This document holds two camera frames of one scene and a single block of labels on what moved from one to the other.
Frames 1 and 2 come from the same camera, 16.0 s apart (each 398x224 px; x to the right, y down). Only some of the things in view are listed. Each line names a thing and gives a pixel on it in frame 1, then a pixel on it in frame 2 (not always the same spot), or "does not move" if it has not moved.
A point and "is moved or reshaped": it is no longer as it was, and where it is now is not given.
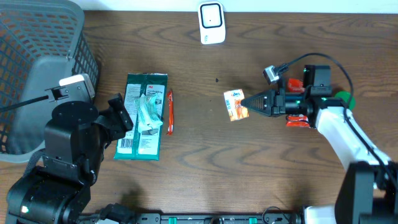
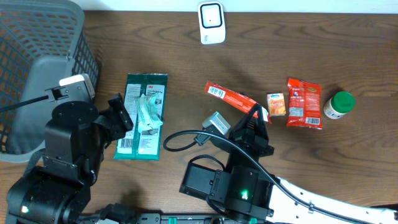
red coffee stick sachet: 171,112 -> 232,97
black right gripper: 275,102 -> 258,139
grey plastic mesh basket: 40,41 does not move
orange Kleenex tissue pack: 233,102 is moved or reshaped
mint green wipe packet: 148,113 does not move
